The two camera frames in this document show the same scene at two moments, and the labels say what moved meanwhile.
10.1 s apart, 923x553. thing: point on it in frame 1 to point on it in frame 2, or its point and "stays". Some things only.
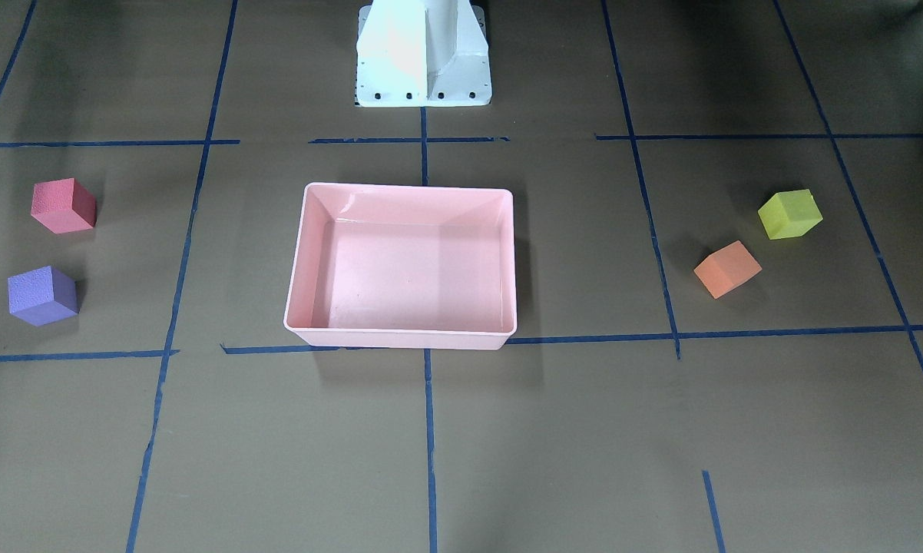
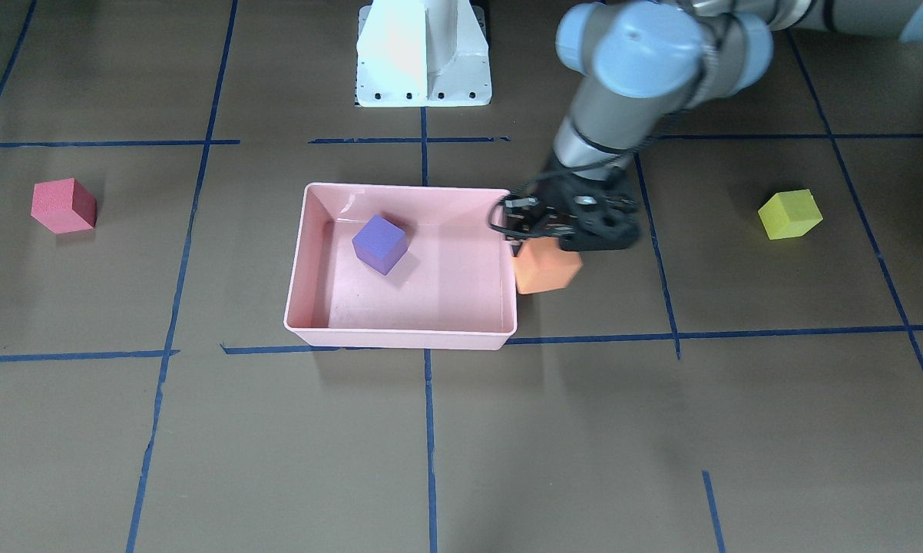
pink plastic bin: [401, 266] stays
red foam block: [64, 205] stays
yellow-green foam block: [789, 214] stays
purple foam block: [43, 296] to [381, 244]
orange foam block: [724, 270] to [541, 265]
